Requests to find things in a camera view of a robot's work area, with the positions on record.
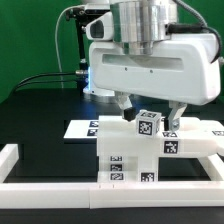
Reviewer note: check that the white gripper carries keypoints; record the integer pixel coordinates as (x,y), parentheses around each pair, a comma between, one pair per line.
(180,68)

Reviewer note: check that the white tagged cube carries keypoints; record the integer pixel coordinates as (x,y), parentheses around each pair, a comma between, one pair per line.
(148,123)

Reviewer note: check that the white seat block with pegs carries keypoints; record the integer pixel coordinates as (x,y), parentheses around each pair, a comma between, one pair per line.
(148,169)

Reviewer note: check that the white chair back frame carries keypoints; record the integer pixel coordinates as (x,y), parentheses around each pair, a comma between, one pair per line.
(196,138)

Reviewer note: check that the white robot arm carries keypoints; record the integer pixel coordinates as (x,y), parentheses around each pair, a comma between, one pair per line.
(161,17)

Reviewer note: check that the white chair seat plate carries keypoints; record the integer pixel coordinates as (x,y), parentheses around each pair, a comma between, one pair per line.
(81,131)

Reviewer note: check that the white right barrier rail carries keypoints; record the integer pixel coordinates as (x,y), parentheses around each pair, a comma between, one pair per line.
(213,166)

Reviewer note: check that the white barrier rail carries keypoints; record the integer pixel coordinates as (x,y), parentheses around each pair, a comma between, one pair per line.
(213,166)
(8,158)
(111,195)

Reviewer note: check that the black camera on stand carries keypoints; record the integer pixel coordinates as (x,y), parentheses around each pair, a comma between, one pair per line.
(87,12)

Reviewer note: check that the white left barrier rail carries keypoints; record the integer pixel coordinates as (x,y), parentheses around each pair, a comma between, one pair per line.
(8,158)

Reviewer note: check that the white front barrier rail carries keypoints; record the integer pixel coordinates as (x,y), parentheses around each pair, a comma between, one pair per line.
(111,195)

